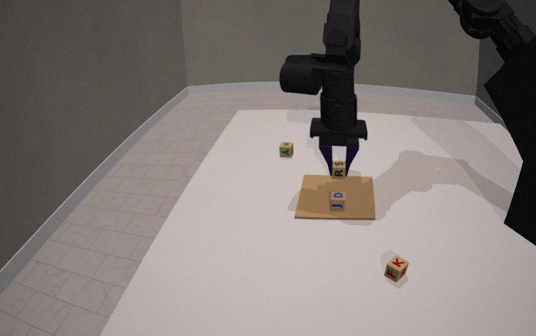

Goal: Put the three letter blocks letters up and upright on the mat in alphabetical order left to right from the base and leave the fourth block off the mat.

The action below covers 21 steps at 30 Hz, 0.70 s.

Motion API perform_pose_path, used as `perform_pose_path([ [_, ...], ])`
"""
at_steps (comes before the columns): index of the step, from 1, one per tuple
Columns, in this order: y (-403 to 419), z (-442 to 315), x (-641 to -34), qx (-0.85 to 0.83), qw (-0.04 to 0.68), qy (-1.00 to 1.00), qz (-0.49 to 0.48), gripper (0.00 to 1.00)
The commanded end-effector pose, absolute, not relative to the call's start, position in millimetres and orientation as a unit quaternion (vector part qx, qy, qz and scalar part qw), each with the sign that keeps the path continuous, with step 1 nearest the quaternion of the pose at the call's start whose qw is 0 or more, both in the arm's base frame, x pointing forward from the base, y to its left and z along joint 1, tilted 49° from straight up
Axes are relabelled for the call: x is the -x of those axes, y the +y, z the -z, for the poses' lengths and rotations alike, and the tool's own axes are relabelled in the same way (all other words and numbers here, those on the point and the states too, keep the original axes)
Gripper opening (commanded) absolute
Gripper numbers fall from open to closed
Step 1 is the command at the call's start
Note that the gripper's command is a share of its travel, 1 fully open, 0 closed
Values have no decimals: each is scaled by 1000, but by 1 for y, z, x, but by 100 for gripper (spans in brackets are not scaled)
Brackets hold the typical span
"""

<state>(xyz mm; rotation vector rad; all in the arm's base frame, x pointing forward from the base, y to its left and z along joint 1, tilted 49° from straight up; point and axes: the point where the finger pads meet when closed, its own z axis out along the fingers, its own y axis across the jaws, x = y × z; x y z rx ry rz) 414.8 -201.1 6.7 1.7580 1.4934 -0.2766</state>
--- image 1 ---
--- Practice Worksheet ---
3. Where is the wooden letter block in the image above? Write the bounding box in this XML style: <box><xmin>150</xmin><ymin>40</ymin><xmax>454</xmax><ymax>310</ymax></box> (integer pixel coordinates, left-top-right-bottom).
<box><xmin>280</xmin><ymin>142</ymin><xmax>293</xmax><ymax>157</ymax></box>
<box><xmin>330</xmin><ymin>191</ymin><xmax>346</xmax><ymax>212</ymax></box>
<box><xmin>384</xmin><ymin>256</ymin><xmax>409</xmax><ymax>283</ymax></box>
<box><xmin>332</xmin><ymin>161</ymin><xmax>346</xmax><ymax>180</ymax></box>

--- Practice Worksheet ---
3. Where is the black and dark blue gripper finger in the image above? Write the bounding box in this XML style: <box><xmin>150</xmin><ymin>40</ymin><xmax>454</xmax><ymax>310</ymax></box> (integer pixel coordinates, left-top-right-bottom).
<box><xmin>319</xmin><ymin>145</ymin><xmax>333</xmax><ymax>176</ymax></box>
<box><xmin>345</xmin><ymin>146</ymin><xmax>359</xmax><ymax>176</ymax></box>

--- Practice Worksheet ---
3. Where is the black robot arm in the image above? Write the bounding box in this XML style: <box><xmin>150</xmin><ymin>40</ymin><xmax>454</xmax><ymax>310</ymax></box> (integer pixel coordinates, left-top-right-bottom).
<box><xmin>280</xmin><ymin>0</ymin><xmax>536</xmax><ymax>126</ymax></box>

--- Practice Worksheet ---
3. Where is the tan mat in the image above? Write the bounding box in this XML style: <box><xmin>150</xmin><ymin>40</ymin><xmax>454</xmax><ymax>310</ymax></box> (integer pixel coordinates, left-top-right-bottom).
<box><xmin>295</xmin><ymin>175</ymin><xmax>376</xmax><ymax>220</ymax></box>

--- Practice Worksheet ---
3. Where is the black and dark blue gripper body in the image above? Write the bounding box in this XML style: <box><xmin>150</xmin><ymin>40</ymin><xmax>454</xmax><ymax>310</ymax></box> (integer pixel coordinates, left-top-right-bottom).
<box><xmin>310</xmin><ymin>96</ymin><xmax>367</xmax><ymax>147</ymax></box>

